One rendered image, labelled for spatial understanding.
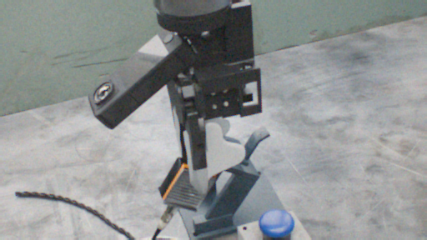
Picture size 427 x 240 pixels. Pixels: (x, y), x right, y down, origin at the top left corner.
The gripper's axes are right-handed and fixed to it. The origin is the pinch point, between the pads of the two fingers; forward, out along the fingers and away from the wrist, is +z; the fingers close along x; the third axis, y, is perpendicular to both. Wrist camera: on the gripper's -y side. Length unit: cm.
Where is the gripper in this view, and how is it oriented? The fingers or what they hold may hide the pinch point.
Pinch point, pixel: (191, 176)
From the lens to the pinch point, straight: 74.6
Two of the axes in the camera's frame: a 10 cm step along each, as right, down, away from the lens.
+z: 1.1, 8.4, 5.3
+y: 9.7, -2.1, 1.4
